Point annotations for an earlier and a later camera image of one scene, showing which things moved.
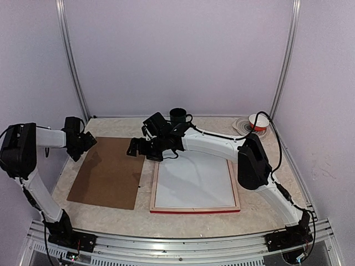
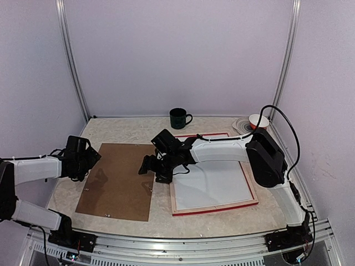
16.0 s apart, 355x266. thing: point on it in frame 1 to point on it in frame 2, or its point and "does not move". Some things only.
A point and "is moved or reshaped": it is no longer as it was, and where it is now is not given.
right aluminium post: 293,37 does not move
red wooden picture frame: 192,210 is moved or reshaped
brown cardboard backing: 109,175 is moved or reshaped
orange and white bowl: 262,124 does not move
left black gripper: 90,141 to 92,159
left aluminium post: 61,10 does not move
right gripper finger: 137,144 to 149,163
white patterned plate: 242,125 does not move
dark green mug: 178,115 does not move
